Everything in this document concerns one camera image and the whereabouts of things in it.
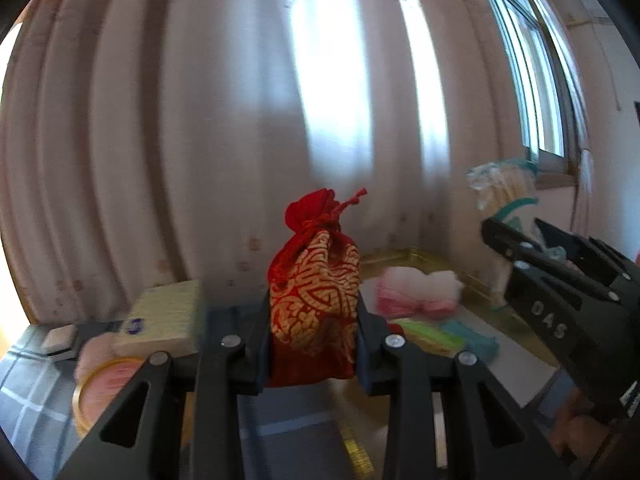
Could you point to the gold-edged tray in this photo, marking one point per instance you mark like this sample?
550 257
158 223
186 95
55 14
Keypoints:
450 272

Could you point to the pink round puff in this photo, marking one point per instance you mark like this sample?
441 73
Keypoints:
97 352

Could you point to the pale yellow tissue box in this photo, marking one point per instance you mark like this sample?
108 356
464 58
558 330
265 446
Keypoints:
160 320

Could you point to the window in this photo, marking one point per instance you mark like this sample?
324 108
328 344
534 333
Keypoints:
535 60

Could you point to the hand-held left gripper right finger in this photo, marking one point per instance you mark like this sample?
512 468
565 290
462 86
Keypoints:
364 345

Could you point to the hanging clear plastic bag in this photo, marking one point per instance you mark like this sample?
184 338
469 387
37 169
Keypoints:
500 195

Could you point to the person's right hand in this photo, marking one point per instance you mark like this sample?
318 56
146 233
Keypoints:
580 432

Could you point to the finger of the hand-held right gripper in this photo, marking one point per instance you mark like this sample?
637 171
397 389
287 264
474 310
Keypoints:
565 242
502 237

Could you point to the teal cloth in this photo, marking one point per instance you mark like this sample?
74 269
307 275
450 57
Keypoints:
475 342

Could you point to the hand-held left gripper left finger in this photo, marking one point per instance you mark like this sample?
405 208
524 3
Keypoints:
262 345

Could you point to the blue plaid cloth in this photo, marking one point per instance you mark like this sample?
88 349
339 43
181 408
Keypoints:
30 385

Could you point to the pink towel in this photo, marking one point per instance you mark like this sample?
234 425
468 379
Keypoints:
417 292

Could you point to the round gold tin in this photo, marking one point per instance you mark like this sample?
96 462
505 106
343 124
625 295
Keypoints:
100 390

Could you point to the beige curtain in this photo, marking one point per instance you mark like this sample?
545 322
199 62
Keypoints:
200 125

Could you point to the white box with dark band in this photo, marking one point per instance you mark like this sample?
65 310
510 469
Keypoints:
59 342

